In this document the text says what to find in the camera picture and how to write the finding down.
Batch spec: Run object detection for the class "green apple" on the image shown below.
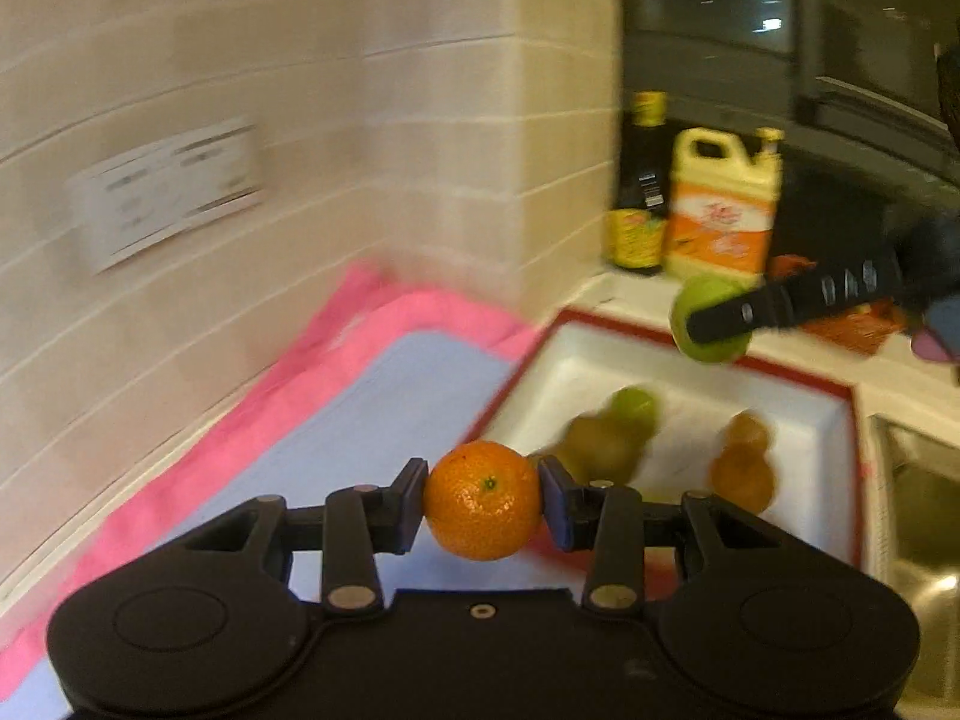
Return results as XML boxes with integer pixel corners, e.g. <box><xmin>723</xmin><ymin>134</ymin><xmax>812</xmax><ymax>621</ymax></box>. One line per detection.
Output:
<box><xmin>670</xmin><ymin>274</ymin><xmax>755</xmax><ymax>366</ymax></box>
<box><xmin>607</xmin><ymin>386</ymin><xmax>662</xmax><ymax>440</ymax></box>

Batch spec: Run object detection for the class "pink towel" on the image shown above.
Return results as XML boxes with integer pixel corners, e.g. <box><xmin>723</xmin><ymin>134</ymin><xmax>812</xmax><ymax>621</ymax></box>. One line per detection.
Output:
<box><xmin>0</xmin><ymin>262</ymin><xmax>542</xmax><ymax>695</ymax></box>

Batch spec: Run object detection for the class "dark sauce bottle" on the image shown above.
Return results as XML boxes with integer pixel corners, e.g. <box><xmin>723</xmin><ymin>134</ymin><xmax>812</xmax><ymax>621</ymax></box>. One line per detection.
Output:
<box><xmin>606</xmin><ymin>90</ymin><xmax>670</xmax><ymax>276</ymax></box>

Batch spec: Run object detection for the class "blue cloth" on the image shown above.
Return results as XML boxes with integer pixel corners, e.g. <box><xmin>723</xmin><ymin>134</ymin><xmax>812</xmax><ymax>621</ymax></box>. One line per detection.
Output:
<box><xmin>0</xmin><ymin>330</ymin><xmax>530</xmax><ymax>720</ymax></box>

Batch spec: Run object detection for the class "red box with white inside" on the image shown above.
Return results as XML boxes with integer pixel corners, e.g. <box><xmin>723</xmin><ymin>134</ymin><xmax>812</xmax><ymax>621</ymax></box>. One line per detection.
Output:
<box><xmin>484</xmin><ymin>306</ymin><xmax>871</xmax><ymax>572</ymax></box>

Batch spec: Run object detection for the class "person's right hand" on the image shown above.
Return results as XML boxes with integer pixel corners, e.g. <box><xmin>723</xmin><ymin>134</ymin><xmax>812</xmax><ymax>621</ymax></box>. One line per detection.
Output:
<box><xmin>911</xmin><ymin>311</ymin><xmax>960</xmax><ymax>365</ymax></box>

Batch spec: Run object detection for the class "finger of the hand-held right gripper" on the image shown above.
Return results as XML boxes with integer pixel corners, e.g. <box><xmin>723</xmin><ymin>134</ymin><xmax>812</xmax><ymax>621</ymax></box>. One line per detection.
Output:
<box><xmin>686</xmin><ymin>244</ymin><xmax>901</xmax><ymax>350</ymax></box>

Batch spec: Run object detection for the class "stainless steel sink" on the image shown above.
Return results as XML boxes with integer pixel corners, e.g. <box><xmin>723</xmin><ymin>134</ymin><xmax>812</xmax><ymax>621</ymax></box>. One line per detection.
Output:
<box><xmin>870</xmin><ymin>412</ymin><xmax>960</xmax><ymax>706</ymax></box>

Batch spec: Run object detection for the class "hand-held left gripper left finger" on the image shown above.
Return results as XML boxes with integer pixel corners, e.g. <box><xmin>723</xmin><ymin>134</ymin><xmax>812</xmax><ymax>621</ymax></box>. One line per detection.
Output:
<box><xmin>184</xmin><ymin>457</ymin><xmax>430</xmax><ymax>612</ymax></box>

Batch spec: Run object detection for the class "medium orange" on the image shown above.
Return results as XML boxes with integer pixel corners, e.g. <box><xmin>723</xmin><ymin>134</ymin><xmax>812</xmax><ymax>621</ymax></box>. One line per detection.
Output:
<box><xmin>424</xmin><ymin>440</ymin><xmax>543</xmax><ymax>562</ymax></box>

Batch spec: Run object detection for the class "dark window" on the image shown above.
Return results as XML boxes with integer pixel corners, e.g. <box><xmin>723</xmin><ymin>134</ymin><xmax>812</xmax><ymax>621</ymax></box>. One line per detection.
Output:
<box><xmin>619</xmin><ymin>0</ymin><xmax>960</xmax><ymax>188</ymax></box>

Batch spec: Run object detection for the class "yellow detergent jug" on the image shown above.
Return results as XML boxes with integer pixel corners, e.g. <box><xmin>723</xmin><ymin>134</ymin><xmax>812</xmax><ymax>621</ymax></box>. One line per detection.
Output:
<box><xmin>664</xmin><ymin>127</ymin><xmax>785</xmax><ymax>286</ymax></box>

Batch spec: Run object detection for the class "white wall outlet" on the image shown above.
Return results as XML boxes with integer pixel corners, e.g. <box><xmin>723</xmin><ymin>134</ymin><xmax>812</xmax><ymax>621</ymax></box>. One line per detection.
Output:
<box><xmin>169</xmin><ymin>120</ymin><xmax>267</xmax><ymax>232</ymax></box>
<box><xmin>67</xmin><ymin>157</ymin><xmax>175</xmax><ymax>275</ymax></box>

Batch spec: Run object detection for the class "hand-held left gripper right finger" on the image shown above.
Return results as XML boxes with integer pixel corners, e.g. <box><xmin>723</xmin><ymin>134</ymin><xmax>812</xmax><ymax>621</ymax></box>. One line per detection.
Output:
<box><xmin>536</xmin><ymin>456</ymin><xmax>777</xmax><ymax>612</ymax></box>

